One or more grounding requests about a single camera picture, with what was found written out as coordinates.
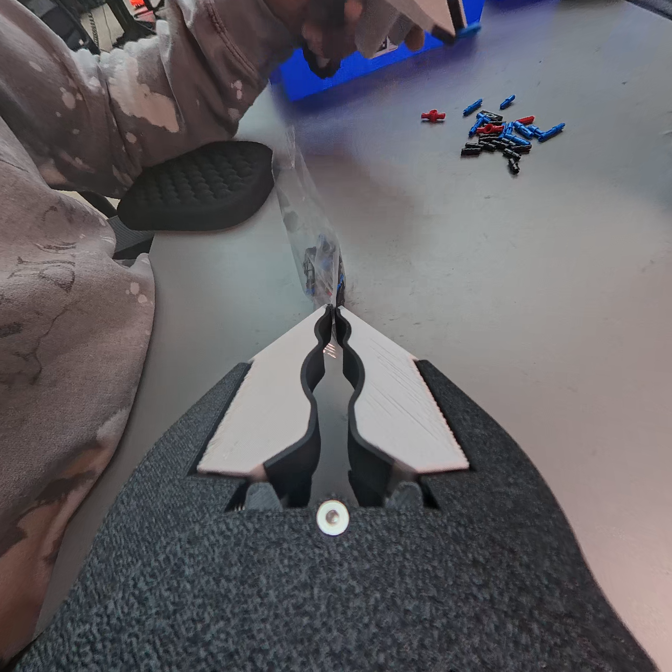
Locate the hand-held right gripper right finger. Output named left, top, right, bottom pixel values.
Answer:
left=335, top=306, right=470, bottom=509

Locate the grey desk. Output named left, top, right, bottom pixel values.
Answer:
left=31, top=0, right=672, bottom=672

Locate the black office chair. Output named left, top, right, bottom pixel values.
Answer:
left=39, top=0, right=158, bottom=53

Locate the small clear plastic bag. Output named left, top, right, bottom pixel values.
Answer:
left=273, top=128, right=348, bottom=310

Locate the person's grey sweatshirt torso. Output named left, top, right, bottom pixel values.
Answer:
left=0, top=118, right=155, bottom=646

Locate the blue plastic storage bin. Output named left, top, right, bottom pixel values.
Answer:
left=270, top=23, right=484, bottom=100

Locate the person's left forearm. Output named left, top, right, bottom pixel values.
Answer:
left=0, top=0, right=295, bottom=197

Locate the black chair armrest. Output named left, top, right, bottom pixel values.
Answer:
left=79, top=141, right=274, bottom=260

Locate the person's left hand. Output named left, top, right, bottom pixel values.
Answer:
left=265, top=0, right=364, bottom=50

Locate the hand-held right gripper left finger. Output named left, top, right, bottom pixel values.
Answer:
left=197, top=304, right=337, bottom=509

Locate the pile of small toy pins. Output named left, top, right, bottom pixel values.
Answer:
left=461, top=94, right=567, bottom=175

